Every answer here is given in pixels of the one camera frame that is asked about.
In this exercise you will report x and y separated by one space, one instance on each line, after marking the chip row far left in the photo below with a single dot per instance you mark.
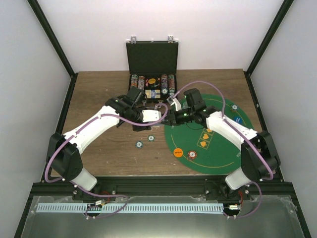
134 80

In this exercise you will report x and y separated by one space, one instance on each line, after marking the boxed card decks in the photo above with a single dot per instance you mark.
153 93

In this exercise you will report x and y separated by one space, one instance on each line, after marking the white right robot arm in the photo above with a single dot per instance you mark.
259 157

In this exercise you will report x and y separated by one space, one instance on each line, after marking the orange big blind button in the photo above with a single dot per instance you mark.
178 152

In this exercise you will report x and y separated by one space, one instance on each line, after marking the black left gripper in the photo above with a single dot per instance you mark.
138 128

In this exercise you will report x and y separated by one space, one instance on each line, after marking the yellow dealer chip in case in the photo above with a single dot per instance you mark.
151 81

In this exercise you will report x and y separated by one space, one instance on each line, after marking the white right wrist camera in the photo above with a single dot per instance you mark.
174 102

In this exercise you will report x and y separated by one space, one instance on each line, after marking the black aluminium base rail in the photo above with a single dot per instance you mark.
210 187

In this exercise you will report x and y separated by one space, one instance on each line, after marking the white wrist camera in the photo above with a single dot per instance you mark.
174 102
151 115

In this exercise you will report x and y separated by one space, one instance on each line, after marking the black poker chip case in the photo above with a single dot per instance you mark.
152 59

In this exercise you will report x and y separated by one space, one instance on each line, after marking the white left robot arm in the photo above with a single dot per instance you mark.
64 150

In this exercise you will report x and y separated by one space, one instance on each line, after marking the blue poker chip stack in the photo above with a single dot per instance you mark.
139 144

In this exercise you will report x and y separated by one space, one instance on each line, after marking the round green poker mat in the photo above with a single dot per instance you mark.
215 154

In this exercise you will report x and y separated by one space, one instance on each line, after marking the grey playing card deck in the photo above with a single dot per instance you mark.
157 125

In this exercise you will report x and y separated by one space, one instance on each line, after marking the chip row far right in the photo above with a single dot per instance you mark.
171 85

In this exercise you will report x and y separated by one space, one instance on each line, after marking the red poker chip stack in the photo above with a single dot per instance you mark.
191 155

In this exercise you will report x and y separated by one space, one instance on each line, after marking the light blue slotted strip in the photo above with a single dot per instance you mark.
197 208

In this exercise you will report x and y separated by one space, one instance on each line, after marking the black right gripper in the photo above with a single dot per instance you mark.
170 114

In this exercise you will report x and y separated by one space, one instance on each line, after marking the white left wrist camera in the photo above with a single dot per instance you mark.
151 115

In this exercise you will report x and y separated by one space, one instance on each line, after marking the chip row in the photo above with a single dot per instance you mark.
164 84
134 80
141 82
171 85

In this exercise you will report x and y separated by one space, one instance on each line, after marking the blue small blind button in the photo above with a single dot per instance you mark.
238 119

